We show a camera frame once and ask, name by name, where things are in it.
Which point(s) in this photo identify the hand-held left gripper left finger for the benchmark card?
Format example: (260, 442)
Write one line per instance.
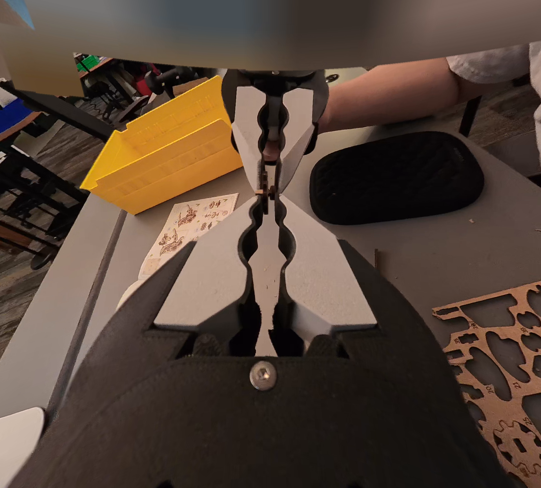
(203, 285)

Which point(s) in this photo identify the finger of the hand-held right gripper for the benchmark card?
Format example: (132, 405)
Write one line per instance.
(302, 124)
(247, 128)

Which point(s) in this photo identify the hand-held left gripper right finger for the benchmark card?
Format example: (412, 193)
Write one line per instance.
(327, 285)

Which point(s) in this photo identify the medium wooden gear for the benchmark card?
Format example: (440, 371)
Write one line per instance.
(264, 181)

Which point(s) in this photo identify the person's right forearm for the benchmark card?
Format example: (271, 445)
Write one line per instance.
(380, 95)

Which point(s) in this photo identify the laser-cut wooden parts sheet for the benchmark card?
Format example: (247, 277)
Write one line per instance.
(490, 389)

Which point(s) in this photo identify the person's right hand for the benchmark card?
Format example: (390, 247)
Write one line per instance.
(271, 150)

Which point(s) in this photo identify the dumbbell rack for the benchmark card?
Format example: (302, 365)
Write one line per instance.
(165, 76)

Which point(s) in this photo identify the paper instruction booklet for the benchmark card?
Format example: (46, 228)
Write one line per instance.
(190, 217)

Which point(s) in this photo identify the yellow plastic bin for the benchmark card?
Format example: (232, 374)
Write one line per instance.
(169, 158)

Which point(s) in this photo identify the black padded wrist rest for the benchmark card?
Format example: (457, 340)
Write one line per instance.
(397, 179)

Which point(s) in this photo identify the green plastic bin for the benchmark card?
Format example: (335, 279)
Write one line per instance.
(88, 63)

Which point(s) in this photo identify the blue plastic bin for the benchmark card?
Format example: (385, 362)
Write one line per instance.
(12, 118)

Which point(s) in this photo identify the white stand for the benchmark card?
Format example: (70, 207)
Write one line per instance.
(19, 441)

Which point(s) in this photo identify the black desk frame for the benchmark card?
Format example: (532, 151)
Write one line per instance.
(63, 112)

